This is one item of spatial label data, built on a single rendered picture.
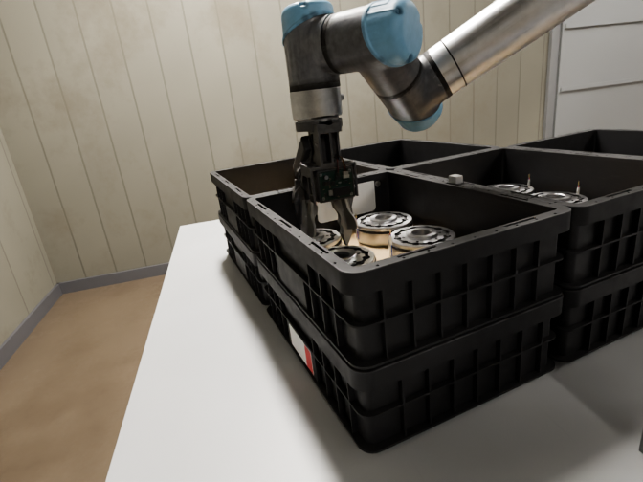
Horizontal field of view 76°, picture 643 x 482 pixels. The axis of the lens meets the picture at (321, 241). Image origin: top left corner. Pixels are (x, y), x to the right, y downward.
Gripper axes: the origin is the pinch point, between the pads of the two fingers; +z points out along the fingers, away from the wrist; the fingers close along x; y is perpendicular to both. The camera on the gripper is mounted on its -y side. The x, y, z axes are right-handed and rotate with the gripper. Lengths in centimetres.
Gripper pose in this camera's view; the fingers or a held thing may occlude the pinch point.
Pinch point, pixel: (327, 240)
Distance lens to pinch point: 70.3
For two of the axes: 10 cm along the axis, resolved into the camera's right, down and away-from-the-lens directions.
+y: 2.9, 2.9, -9.1
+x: 9.5, -2.0, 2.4
